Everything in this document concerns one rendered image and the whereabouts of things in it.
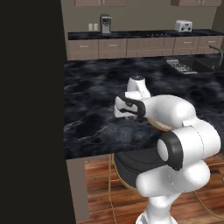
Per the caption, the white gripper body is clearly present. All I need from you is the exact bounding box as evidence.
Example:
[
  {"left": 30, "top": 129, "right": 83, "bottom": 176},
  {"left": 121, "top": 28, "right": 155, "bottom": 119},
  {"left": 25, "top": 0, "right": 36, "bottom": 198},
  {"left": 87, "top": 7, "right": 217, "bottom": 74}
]
[{"left": 114, "top": 94, "right": 147, "bottom": 119}]

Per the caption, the clear glass of water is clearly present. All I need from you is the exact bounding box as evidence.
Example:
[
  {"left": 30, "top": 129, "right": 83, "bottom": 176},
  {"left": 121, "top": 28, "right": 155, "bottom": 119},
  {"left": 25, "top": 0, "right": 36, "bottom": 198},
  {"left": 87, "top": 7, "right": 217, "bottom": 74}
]
[{"left": 117, "top": 126, "right": 134, "bottom": 144}]

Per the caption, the tan ice bowl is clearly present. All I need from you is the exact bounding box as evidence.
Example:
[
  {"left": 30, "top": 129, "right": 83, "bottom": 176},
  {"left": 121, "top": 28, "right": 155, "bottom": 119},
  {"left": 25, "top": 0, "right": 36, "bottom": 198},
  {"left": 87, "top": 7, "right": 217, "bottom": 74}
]
[{"left": 146, "top": 118, "right": 173, "bottom": 133}]

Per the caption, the brown base cupboard run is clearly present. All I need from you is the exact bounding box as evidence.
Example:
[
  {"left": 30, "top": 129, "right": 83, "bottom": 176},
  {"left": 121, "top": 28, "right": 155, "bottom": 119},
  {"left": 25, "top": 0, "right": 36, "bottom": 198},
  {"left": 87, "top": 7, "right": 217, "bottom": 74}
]
[{"left": 67, "top": 35, "right": 224, "bottom": 61}]

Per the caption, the black stool with gold legs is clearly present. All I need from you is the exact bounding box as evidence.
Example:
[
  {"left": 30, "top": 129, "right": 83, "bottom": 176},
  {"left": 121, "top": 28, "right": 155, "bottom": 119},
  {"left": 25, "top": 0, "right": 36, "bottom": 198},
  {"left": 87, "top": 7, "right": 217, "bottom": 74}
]
[{"left": 108, "top": 146, "right": 224, "bottom": 224}]

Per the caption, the black hob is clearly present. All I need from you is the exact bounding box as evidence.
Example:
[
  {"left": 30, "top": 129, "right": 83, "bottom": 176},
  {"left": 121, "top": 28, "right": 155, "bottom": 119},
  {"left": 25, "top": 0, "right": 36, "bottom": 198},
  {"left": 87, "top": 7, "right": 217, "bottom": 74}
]
[{"left": 146, "top": 31, "right": 170, "bottom": 38}]

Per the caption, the silver coffee machine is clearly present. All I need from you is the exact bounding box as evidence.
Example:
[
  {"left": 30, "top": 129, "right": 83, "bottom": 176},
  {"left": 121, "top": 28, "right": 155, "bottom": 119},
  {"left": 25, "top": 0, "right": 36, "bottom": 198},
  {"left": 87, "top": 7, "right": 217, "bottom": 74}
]
[{"left": 100, "top": 14, "right": 113, "bottom": 35}]

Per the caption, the tall black unit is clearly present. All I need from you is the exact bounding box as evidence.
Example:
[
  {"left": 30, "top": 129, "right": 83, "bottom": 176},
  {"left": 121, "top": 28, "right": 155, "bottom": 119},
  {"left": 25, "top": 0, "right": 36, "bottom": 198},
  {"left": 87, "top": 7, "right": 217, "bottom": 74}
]
[{"left": 0, "top": 0, "right": 79, "bottom": 224}]

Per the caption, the dark sink basin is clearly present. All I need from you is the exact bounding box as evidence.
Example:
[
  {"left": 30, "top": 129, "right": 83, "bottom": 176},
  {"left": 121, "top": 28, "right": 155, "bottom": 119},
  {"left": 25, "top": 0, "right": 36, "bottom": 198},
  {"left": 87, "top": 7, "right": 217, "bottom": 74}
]
[{"left": 186, "top": 57, "right": 224, "bottom": 74}]

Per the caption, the taupe island base panel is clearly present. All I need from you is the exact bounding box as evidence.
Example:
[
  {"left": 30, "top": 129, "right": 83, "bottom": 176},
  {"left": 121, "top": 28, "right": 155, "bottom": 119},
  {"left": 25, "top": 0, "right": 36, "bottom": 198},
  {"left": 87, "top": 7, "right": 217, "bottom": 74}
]
[{"left": 66, "top": 157, "right": 90, "bottom": 224}]

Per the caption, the white toaster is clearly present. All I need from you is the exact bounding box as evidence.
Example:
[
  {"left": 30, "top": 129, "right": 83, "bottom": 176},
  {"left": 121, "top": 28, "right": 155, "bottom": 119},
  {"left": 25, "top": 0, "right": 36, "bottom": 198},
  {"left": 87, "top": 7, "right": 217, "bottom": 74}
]
[{"left": 174, "top": 19, "right": 193, "bottom": 33}]

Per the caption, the dark grey tap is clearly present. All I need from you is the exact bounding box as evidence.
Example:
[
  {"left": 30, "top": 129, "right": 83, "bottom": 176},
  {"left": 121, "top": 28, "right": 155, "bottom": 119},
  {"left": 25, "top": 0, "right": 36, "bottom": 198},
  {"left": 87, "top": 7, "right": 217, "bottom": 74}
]
[{"left": 208, "top": 45, "right": 224, "bottom": 71}]

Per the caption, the wire dish rack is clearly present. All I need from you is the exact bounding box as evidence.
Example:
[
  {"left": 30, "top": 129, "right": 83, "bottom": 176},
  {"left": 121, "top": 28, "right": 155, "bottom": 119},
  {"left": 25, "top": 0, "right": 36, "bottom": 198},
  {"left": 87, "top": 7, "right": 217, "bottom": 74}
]
[{"left": 165, "top": 59, "right": 199, "bottom": 75}]

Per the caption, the brown wall cupboard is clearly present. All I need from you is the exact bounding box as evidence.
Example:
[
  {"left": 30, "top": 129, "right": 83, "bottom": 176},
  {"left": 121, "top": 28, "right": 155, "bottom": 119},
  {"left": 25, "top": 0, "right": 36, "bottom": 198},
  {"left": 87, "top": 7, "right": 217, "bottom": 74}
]
[
  {"left": 170, "top": 0, "right": 223, "bottom": 8},
  {"left": 73, "top": 0, "right": 127, "bottom": 8}
]

